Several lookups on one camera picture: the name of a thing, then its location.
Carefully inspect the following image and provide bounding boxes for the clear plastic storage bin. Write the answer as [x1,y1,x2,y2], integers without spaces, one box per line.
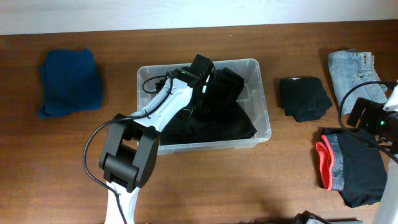
[136,58,272,155]

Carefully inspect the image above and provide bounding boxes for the folded blue cloth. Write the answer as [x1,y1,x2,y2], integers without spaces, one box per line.
[39,49,103,119]

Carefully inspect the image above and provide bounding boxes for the black shorts with red trim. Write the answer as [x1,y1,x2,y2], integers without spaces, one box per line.
[315,128,387,208]

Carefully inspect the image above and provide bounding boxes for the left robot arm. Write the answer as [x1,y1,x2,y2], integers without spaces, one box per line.
[99,55,215,223]

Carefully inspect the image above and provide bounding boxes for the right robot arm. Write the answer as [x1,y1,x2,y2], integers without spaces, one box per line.
[346,81,397,224]

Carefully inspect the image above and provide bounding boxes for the small folded black shirt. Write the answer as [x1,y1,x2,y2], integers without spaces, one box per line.
[279,77,332,123]

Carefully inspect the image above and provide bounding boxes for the black garment with tag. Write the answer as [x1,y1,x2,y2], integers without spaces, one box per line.
[160,67,257,146]

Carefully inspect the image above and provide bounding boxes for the folded light blue jeans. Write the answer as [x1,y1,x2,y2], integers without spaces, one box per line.
[328,49,387,115]

